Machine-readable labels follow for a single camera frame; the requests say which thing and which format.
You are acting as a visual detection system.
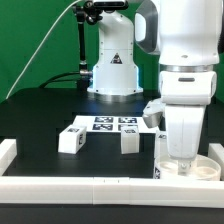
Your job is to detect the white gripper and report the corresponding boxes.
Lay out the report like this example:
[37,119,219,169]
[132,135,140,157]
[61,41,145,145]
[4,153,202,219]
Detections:
[165,105,205,174]

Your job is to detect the white round stool seat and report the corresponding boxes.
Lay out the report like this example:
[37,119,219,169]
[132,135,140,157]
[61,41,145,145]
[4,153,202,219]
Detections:
[153,155,221,181]

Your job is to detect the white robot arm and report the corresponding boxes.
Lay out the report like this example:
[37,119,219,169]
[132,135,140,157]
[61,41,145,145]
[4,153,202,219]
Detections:
[87,0,223,173]

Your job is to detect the white U-shaped obstacle fence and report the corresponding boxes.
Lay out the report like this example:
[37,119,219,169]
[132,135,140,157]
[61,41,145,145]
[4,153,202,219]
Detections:
[0,139,224,208]

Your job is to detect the white marker sheet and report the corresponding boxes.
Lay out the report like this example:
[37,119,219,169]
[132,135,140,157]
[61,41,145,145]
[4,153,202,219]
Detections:
[73,115,158,133]

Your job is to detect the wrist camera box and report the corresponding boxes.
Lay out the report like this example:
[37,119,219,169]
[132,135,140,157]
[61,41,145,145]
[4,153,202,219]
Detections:
[142,99,165,128]

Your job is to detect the black cables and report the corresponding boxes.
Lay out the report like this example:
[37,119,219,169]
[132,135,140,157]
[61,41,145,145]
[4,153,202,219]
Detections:
[39,72,83,89]

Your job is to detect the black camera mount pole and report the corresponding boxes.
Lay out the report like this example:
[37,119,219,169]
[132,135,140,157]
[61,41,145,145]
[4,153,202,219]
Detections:
[72,0,101,91]

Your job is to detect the white cable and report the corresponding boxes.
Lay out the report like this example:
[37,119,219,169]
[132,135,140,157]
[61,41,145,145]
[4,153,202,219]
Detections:
[5,0,84,100]

